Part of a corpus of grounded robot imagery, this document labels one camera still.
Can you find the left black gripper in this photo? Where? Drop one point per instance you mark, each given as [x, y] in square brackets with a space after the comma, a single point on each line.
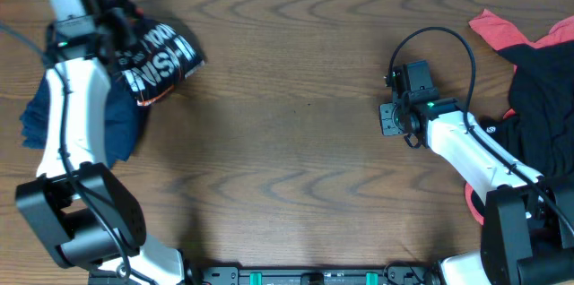
[114, 18]

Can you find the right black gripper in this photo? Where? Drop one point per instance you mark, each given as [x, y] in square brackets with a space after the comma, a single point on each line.
[388, 126]

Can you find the black orange-patterned jersey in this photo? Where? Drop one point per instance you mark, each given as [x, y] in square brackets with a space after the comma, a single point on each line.
[158, 61]

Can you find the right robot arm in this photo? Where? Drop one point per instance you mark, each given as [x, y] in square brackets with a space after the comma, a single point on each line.
[527, 232]

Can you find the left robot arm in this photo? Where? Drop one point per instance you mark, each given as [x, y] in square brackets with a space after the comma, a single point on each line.
[78, 210]

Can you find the folded dark blue cloth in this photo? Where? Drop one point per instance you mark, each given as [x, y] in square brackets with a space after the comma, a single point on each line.
[123, 121]

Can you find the red garment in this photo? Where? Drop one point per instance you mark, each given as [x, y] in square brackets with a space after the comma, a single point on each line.
[500, 33]

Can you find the black garment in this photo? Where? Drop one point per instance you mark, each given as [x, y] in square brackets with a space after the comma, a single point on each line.
[540, 132]

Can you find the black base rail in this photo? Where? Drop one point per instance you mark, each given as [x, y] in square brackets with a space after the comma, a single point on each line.
[394, 275]

